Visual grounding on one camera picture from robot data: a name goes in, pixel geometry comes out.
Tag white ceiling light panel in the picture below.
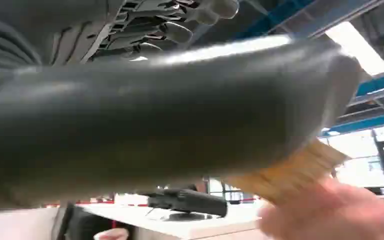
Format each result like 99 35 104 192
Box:
324 21 384 77

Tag black device on round stand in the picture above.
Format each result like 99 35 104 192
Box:
144 188 229 223

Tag blue ceiling beam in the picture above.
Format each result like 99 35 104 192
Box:
321 110 384 137
234 0 316 40
355 70 384 98

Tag ribbed grey left arm sleeve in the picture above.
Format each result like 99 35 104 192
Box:
0 13 44 100

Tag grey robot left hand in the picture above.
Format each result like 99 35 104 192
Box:
0 0 362 213

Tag person's hand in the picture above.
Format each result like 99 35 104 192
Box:
257 178 384 240
93 227 131 240

